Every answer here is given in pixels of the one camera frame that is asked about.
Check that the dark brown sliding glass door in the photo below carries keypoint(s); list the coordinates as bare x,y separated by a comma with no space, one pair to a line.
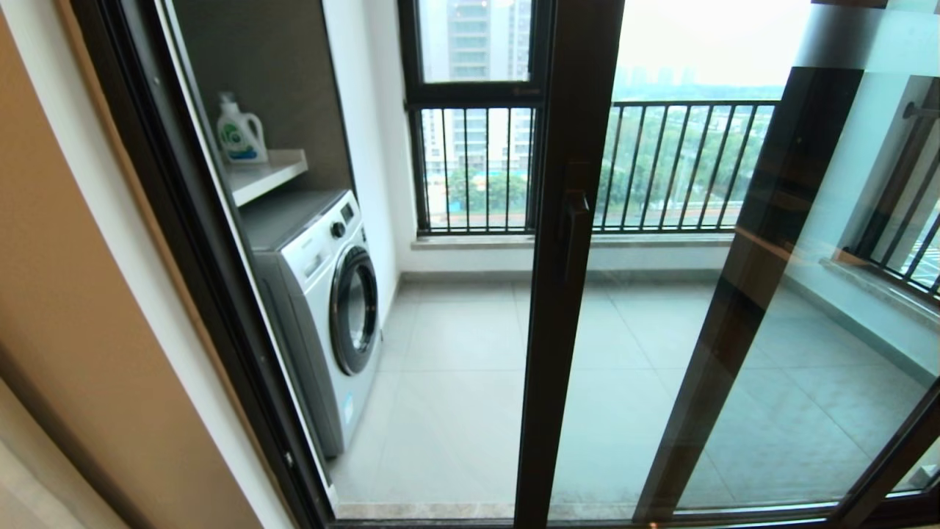
573,110

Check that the marble sill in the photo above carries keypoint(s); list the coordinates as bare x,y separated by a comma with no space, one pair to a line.
877,275
477,241

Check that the white drum washing machine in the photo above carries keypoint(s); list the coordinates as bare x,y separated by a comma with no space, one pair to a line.
316,294

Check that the black balcony railing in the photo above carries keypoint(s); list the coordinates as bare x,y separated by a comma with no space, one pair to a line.
899,176
661,105

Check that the white green detergent bottle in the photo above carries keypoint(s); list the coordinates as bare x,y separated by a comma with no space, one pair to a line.
239,136

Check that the dark window frame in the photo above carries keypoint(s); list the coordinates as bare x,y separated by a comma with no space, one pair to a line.
477,94

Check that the white wall shelf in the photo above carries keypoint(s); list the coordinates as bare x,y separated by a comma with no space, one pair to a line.
272,173

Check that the metal wall rod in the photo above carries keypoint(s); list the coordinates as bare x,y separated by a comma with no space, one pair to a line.
918,112

